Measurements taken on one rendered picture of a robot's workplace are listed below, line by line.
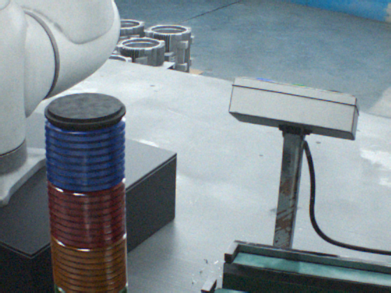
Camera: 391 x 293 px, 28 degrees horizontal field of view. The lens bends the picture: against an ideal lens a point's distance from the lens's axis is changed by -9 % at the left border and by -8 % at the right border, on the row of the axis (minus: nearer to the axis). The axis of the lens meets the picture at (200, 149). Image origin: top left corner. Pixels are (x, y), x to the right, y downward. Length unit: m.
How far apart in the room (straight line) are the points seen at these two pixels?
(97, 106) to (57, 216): 0.08
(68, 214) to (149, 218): 0.68
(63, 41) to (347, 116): 0.43
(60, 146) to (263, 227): 0.79
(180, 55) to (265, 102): 2.34
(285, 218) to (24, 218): 0.36
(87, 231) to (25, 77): 0.57
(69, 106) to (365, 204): 0.92
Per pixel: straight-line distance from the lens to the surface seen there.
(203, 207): 1.36
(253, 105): 1.08
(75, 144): 0.55
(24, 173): 1.17
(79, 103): 0.57
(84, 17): 1.21
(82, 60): 1.23
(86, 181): 0.56
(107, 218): 0.58
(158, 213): 1.27
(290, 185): 1.12
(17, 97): 1.12
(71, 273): 0.60
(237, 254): 0.99
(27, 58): 1.12
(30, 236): 1.04
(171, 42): 3.38
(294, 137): 1.09
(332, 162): 1.57
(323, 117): 1.06
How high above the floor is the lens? 1.41
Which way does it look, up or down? 23 degrees down
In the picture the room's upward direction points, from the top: 3 degrees clockwise
